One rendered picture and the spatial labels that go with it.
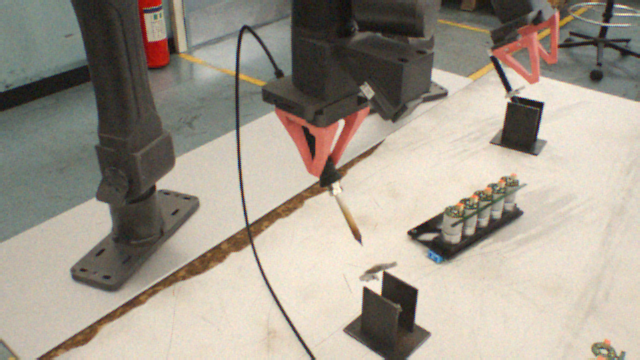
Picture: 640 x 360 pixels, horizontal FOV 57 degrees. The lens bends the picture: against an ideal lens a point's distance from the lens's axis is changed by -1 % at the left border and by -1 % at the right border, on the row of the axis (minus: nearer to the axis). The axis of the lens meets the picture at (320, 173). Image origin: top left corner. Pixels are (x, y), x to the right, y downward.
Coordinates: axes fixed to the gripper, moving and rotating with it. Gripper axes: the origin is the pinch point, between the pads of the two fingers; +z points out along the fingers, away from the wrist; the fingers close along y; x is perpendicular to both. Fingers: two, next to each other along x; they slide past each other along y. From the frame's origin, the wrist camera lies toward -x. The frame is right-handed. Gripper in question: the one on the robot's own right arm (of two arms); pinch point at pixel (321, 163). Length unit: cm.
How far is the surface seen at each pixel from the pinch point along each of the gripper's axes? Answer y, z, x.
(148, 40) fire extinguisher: 124, 76, 241
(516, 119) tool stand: 48.0, 12.6, 0.9
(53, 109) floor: 64, 93, 235
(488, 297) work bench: 12.7, 17.6, -14.9
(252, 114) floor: 125, 93, 161
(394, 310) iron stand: -1.6, 11.6, -11.5
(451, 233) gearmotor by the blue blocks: 15.9, 13.9, -7.3
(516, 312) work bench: 12.8, 17.6, -18.5
